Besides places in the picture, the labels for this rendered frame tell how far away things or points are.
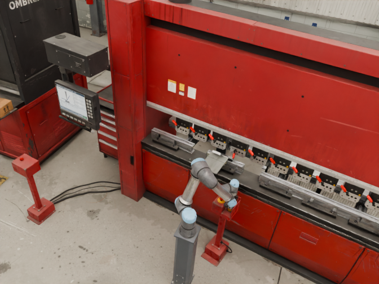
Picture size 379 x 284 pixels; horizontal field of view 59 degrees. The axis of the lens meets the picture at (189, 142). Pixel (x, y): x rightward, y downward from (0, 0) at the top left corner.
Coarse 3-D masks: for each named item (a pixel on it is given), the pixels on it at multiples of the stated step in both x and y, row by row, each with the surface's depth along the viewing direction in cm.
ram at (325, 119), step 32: (160, 32) 284; (160, 64) 302; (192, 64) 284; (224, 64) 269; (256, 64) 255; (288, 64) 248; (160, 96) 322; (224, 96) 285; (256, 96) 270; (288, 96) 256; (320, 96) 243; (352, 96) 232; (224, 128) 303; (256, 128) 286; (288, 128) 270; (320, 128) 256; (352, 128) 244; (320, 160) 271; (352, 160) 257
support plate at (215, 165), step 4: (212, 152) 328; (212, 156) 323; (216, 156) 324; (220, 156) 324; (208, 160) 318; (212, 160) 319; (216, 160) 319; (220, 160) 319; (224, 160) 320; (208, 164) 314; (212, 164) 314; (216, 164) 315; (220, 164) 315; (212, 168) 309; (216, 168) 310; (220, 168) 310; (216, 172) 305
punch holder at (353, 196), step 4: (344, 184) 271; (348, 184) 269; (352, 184) 268; (348, 188) 271; (352, 188) 269; (356, 188) 267; (360, 188) 265; (340, 192) 277; (344, 192) 275; (352, 192) 271; (356, 192) 269; (360, 192) 267; (340, 196) 278; (344, 196) 276; (348, 196) 275; (352, 196) 272; (356, 196) 271; (360, 196) 269; (352, 200) 274; (356, 200) 273
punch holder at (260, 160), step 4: (252, 148) 299; (256, 148) 297; (256, 152) 299; (260, 152) 297; (264, 152) 295; (268, 152) 292; (252, 156) 303; (256, 156) 301; (260, 156) 299; (264, 156) 297; (268, 156) 301; (252, 160) 306; (256, 160) 303; (260, 160) 303; (264, 160) 299; (260, 164) 303; (264, 164) 301
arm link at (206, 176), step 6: (204, 168) 249; (198, 174) 250; (204, 174) 247; (210, 174) 248; (204, 180) 247; (210, 180) 247; (216, 180) 251; (210, 186) 249; (216, 186) 251; (222, 186) 262; (216, 192) 259; (222, 192) 260; (228, 192) 268; (222, 198) 268; (228, 198) 268; (234, 198) 273; (228, 204) 271; (234, 204) 272
